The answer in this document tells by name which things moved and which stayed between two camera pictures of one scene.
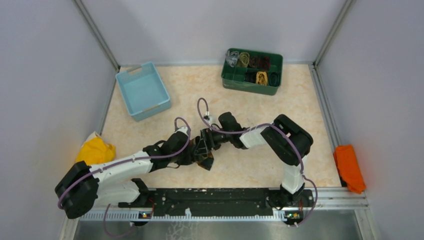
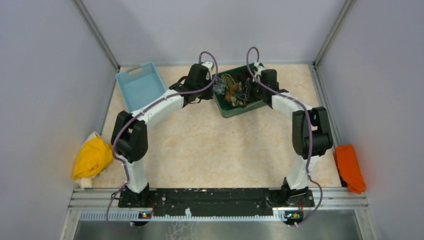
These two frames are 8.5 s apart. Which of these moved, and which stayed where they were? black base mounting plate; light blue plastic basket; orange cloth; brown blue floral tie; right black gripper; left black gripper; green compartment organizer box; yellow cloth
Moved: brown blue floral tie; green compartment organizer box; right black gripper; left black gripper
Stayed: yellow cloth; light blue plastic basket; black base mounting plate; orange cloth
